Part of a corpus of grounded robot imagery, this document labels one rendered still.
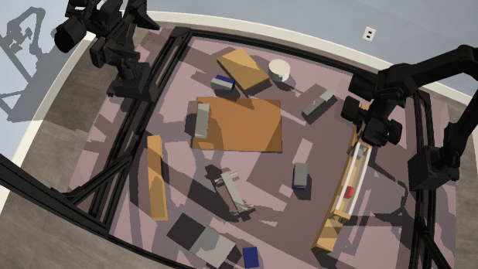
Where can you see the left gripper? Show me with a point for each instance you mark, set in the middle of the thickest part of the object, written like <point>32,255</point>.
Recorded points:
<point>109,49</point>

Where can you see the orange flat bar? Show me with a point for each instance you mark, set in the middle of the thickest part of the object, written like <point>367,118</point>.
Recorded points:
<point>157,190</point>

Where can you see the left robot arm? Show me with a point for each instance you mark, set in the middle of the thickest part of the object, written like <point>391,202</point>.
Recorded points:
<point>73,30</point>

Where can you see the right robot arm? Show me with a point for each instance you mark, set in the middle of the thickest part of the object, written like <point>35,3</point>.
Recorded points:
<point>403,80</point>

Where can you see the orange-brown wooden clipboard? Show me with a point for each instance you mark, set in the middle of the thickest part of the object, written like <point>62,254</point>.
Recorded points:
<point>233,124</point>

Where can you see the tan flat rectangular board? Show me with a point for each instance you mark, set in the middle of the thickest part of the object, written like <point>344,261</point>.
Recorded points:
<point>240,67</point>

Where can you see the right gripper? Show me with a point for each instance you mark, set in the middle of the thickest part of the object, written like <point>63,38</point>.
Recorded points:
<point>352,112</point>

